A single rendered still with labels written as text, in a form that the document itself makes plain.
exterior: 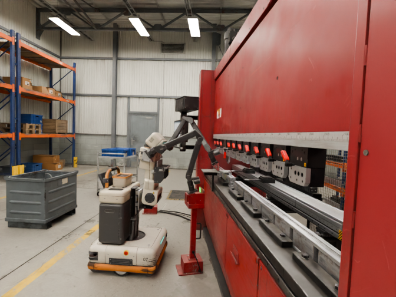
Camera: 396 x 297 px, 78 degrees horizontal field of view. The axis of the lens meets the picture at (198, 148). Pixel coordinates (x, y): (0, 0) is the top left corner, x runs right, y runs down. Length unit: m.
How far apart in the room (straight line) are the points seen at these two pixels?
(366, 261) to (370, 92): 0.29
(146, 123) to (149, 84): 1.54
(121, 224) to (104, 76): 8.76
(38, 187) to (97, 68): 7.66
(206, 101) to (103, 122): 7.50
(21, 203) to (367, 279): 3.99
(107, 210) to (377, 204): 2.31
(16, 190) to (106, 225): 1.88
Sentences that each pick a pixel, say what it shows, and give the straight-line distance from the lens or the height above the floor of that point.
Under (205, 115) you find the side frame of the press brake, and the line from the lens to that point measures 3.49.
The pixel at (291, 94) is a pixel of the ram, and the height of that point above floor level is 1.58.
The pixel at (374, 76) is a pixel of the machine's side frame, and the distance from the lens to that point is 0.53.
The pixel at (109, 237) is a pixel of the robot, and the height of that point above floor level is 0.37.
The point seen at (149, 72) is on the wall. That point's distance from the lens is 10.25.
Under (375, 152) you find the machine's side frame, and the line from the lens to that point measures 0.51.
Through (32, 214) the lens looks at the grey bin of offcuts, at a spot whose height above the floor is 0.21.
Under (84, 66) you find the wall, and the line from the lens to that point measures 11.25.
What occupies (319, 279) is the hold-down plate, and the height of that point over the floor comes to 0.90.
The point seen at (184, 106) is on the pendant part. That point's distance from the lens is 3.61.
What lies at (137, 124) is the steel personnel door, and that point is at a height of 1.75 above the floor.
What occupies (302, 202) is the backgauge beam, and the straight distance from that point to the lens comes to 1.71.
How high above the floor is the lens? 1.37
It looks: 3 degrees down
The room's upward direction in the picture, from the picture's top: 2 degrees clockwise
